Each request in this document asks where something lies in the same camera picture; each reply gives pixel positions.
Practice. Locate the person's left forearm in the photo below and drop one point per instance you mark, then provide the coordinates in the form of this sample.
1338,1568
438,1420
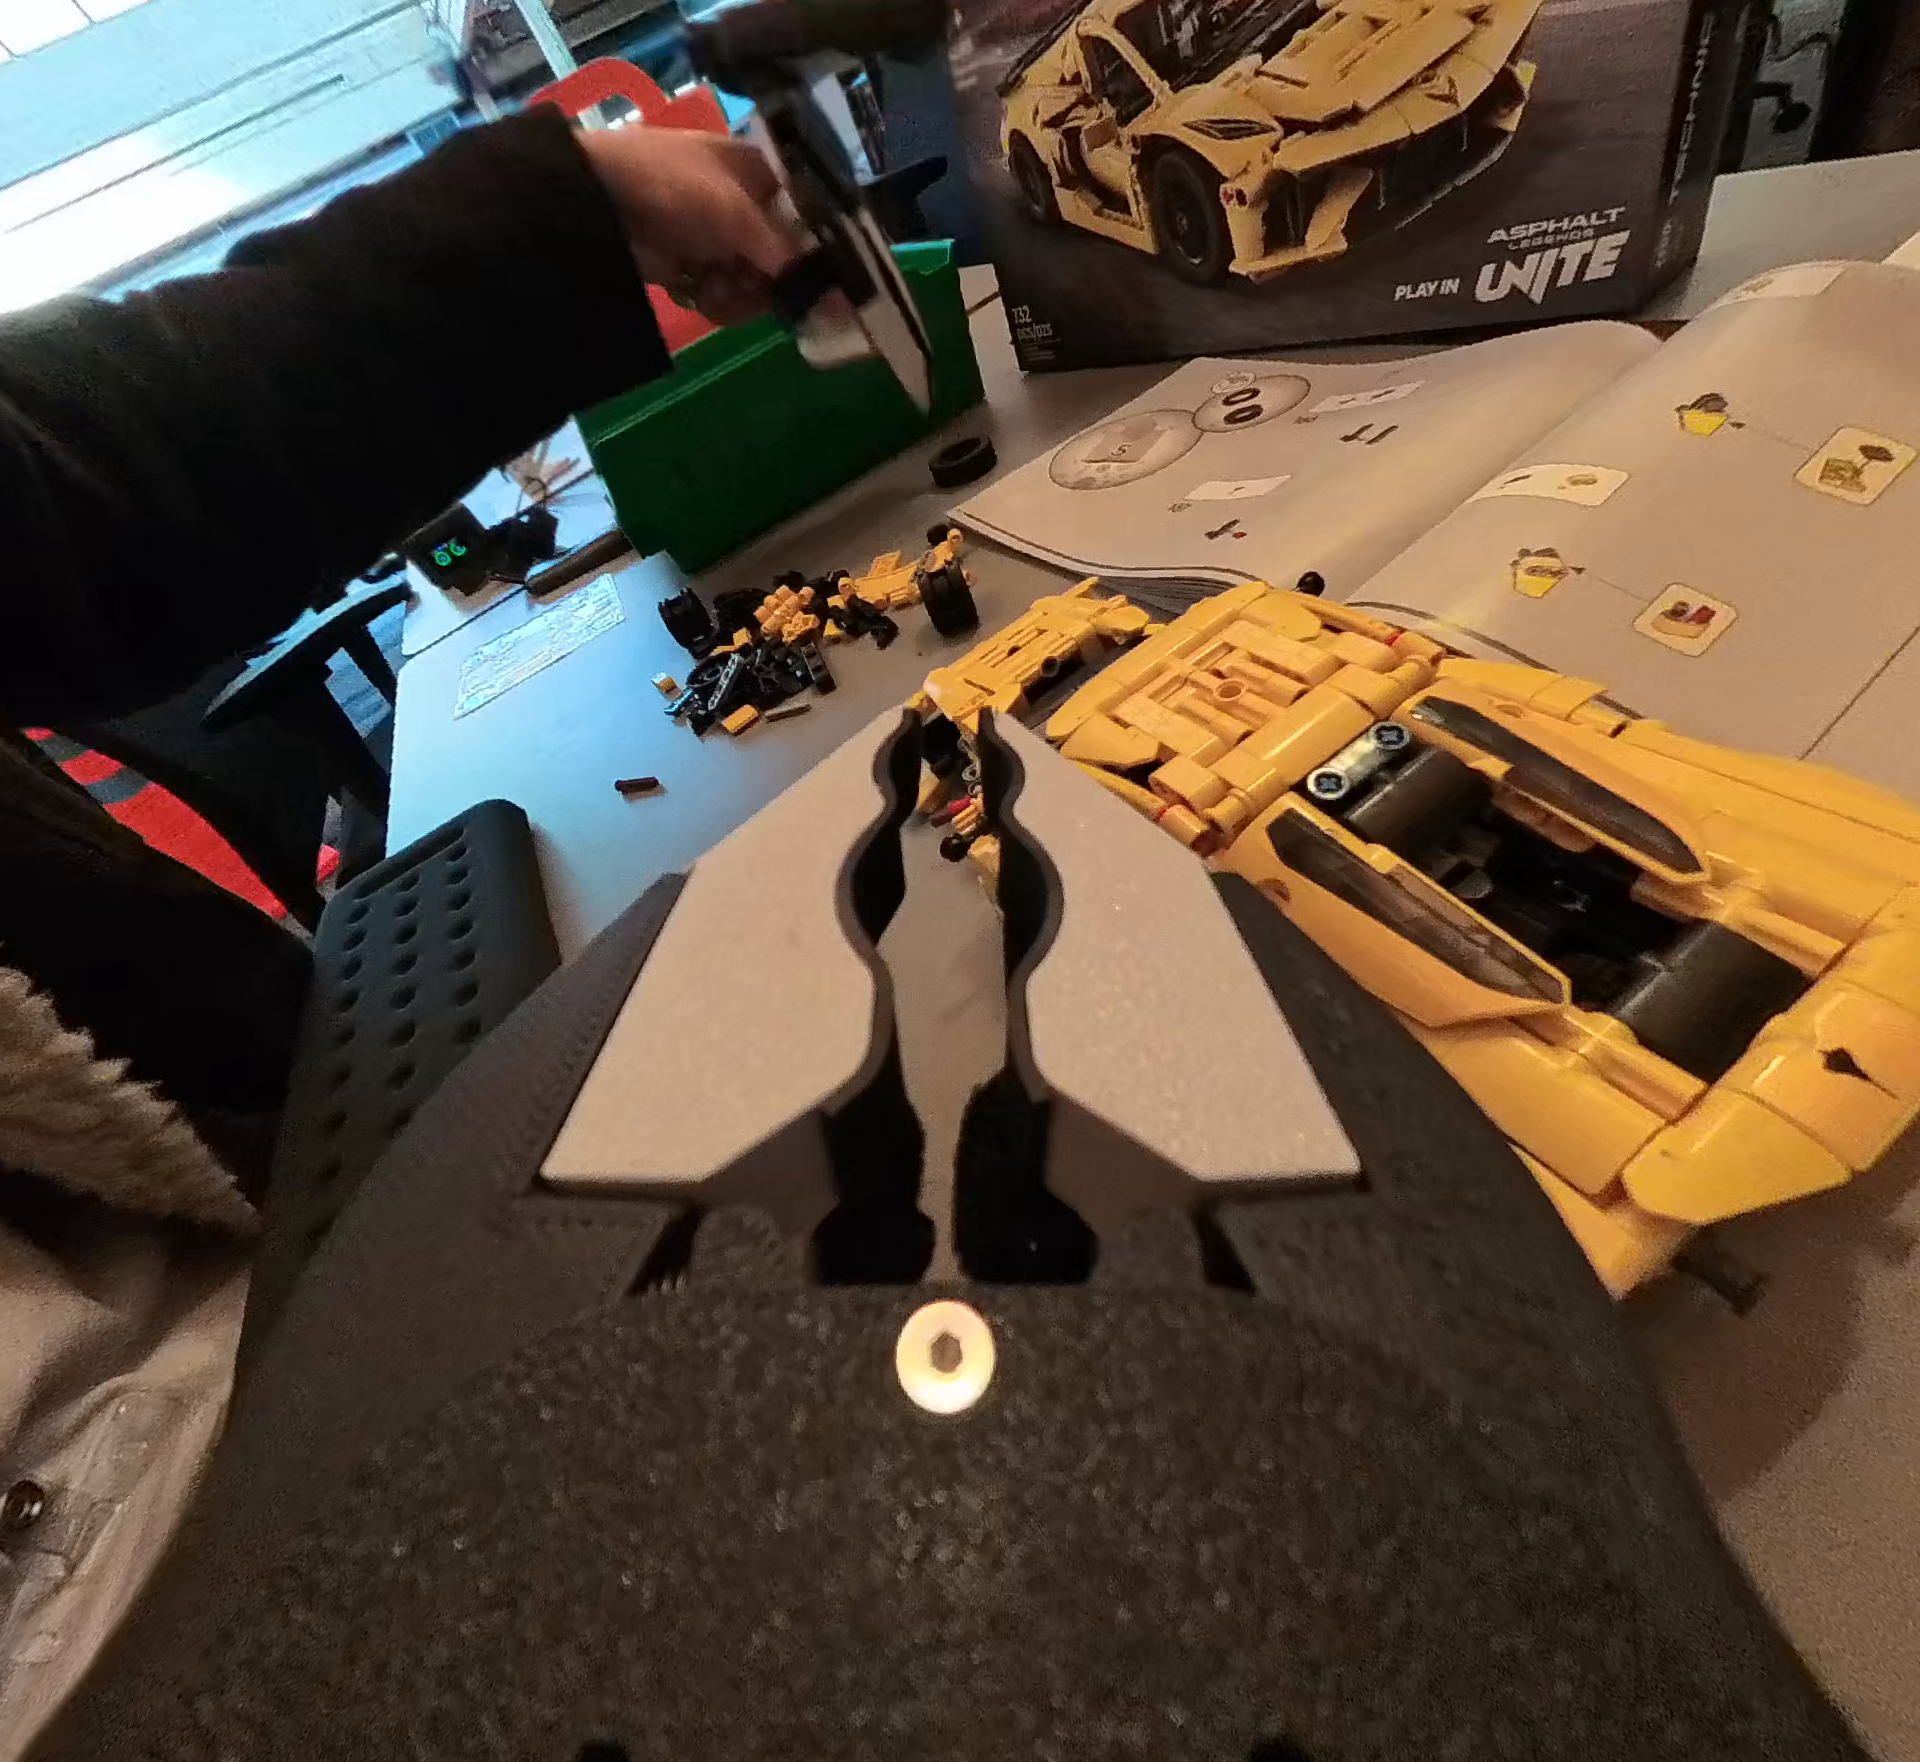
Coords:
302,411

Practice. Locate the black armchair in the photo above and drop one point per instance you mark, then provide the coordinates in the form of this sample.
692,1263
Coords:
302,651

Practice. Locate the sticker sheet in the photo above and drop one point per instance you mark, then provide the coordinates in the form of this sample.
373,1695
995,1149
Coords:
542,646

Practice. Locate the toy car set box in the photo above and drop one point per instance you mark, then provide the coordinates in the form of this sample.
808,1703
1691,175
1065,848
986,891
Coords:
1350,112

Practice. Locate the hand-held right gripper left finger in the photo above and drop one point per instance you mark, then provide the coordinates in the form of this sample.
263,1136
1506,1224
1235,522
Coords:
735,1026

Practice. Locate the yellow toy car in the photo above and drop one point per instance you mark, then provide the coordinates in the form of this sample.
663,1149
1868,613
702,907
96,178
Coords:
1502,818

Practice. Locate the person's left hand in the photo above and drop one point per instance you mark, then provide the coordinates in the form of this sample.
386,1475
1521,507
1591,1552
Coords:
690,217

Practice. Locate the instruction booklet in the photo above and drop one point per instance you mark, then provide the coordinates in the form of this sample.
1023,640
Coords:
1651,442

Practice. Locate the black marker pen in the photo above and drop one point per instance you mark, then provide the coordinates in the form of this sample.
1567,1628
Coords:
577,564

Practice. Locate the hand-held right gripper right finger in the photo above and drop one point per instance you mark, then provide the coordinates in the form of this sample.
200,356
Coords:
1171,1026

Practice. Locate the green plastic bin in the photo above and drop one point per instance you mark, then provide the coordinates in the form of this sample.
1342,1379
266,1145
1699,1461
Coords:
751,442

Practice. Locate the person's fleece-lined jacket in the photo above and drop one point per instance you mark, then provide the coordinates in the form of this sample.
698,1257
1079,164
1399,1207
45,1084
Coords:
90,1193

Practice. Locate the red plastic bin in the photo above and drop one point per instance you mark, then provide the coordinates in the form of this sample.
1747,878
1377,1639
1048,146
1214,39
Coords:
630,98

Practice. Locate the pile of yellow black pieces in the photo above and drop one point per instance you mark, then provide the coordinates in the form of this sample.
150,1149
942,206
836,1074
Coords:
782,651

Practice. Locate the black rubber tyre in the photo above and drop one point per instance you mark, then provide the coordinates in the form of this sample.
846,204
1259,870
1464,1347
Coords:
962,461

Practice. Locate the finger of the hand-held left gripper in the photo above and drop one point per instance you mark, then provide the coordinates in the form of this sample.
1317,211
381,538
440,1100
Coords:
899,323

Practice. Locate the black device green display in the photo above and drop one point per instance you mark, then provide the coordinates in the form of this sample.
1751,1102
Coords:
451,551

